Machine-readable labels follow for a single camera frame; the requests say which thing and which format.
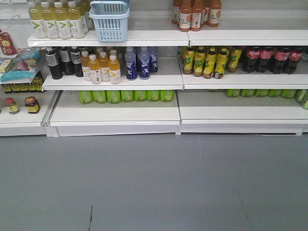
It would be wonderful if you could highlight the light blue plastic basket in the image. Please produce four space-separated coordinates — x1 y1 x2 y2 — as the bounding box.
89 0 130 42

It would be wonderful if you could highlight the blue sports drink bottle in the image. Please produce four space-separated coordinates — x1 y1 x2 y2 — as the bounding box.
138 47 151 80
124 47 137 80
148 47 158 73

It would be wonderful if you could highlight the orange vitamin drink bottle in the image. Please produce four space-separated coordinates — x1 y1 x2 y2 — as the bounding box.
99 51 110 82
109 55 121 84
81 51 91 81
88 54 102 84

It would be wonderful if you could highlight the yellow label tea bottle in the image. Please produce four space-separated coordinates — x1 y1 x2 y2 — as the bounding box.
203 47 217 79
182 46 195 75
193 46 205 77
227 46 242 73
214 47 228 79

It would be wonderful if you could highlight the white shelf unit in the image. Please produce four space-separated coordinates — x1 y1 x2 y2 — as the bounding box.
0 0 308 137

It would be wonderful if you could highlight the dark tea bottle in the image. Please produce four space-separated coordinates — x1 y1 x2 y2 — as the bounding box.
70 46 83 77
60 47 75 75
46 47 63 80

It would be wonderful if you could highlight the orange juice bottle C100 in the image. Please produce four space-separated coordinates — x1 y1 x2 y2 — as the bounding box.
191 0 204 31
179 0 192 32
208 0 222 27

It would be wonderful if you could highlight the cola bottle red label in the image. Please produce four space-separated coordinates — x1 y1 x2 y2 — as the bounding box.
269 46 290 74
283 46 304 75
256 46 274 73
243 46 261 73

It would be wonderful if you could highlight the pale green drink bottle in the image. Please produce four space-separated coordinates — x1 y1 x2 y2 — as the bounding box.
54 2 72 39
41 1 59 39
28 1 47 39
67 1 85 39

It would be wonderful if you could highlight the red lid sauce jar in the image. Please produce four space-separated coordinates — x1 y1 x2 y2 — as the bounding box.
24 96 40 114
4 97 20 115

